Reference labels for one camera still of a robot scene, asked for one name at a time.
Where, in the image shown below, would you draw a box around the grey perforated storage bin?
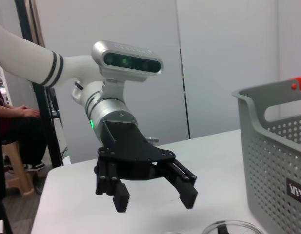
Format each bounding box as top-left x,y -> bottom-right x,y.
232,75 -> 301,234

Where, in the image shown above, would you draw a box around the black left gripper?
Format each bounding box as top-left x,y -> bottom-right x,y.
94,121 -> 199,213

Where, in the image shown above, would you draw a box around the glass teacup black holder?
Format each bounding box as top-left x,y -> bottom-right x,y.
202,220 -> 266,234

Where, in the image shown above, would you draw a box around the tan plastic stool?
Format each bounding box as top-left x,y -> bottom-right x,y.
0,140 -> 36,197

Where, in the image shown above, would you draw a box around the seated person dark clothes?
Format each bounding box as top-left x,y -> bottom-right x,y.
0,104 -> 47,172

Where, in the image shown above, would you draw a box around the black metal frame post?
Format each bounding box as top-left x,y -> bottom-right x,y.
15,0 -> 65,169

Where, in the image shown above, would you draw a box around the thin dark wall strip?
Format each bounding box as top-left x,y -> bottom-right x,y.
179,48 -> 192,140

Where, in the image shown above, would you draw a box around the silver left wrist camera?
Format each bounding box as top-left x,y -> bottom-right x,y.
91,40 -> 164,103

